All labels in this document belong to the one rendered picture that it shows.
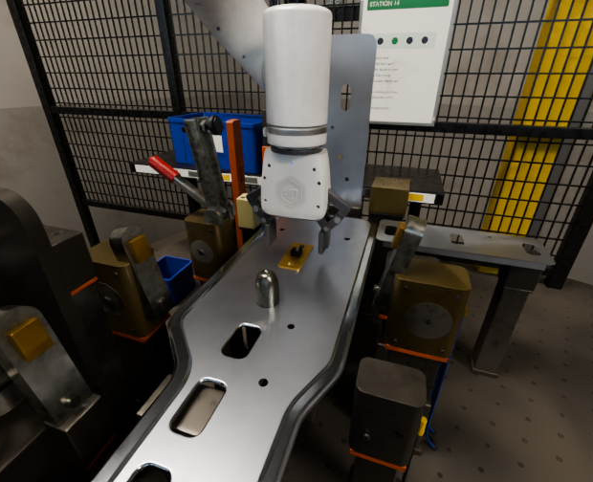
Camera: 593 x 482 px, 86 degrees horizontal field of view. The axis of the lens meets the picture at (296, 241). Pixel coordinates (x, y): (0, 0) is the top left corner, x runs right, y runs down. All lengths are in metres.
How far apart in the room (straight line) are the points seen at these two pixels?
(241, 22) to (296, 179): 0.22
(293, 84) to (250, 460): 0.39
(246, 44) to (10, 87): 2.07
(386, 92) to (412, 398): 0.80
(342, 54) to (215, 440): 0.66
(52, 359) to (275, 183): 0.32
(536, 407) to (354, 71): 0.75
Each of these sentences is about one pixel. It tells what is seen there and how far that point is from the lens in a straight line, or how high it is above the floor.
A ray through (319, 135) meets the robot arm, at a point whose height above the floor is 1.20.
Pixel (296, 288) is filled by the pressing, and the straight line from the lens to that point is 0.47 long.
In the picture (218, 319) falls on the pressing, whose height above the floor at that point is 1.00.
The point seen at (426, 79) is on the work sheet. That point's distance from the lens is 0.99.
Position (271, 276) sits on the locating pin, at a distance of 0.42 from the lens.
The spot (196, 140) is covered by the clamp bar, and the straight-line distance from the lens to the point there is 0.53.
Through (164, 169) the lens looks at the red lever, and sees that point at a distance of 0.60.
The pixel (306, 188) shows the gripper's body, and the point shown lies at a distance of 0.46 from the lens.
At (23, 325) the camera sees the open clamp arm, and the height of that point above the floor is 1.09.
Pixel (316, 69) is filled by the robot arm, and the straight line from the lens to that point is 0.43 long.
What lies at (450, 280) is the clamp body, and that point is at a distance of 0.45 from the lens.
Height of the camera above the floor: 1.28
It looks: 28 degrees down
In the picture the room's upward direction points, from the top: straight up
